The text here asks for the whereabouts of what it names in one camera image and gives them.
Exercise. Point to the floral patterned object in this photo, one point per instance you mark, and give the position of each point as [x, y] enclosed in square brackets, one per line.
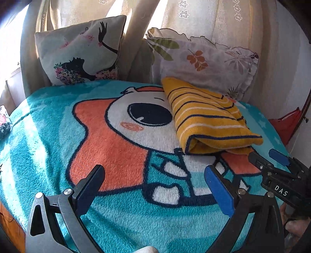
[4, 124]

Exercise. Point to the turquoise cartoon blanket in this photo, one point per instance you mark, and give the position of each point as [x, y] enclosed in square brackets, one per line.
[73, 146]

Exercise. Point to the person's right hand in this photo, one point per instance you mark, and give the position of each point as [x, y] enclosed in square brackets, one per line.
[295, 228]

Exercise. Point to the beige silhouette-print cushion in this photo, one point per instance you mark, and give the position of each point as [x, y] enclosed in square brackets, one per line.
[77, 48]

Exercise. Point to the beige curtain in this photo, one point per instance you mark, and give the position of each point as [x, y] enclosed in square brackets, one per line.
[206, 19]

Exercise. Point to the red cloth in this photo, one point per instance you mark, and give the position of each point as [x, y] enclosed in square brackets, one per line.
[286, 124]

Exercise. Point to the yellow striped sweater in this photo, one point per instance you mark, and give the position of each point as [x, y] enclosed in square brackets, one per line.
[206, 116]

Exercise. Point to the white rounded object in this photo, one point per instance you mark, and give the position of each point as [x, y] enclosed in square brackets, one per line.
[147, 249]

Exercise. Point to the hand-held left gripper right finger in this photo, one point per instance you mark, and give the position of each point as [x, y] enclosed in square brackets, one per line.
[220, 192]

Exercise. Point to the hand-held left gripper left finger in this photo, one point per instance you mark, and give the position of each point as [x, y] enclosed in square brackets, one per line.
[88, 192]

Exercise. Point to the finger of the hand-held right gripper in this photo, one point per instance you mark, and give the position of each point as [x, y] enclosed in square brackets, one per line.
[261, 161]
[279, 157]

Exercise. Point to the white leaf-print pillow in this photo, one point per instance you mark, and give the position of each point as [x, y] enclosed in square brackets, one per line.
[209, 65]

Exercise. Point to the orange bed frame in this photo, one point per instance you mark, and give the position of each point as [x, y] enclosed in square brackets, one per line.
[11, 233]

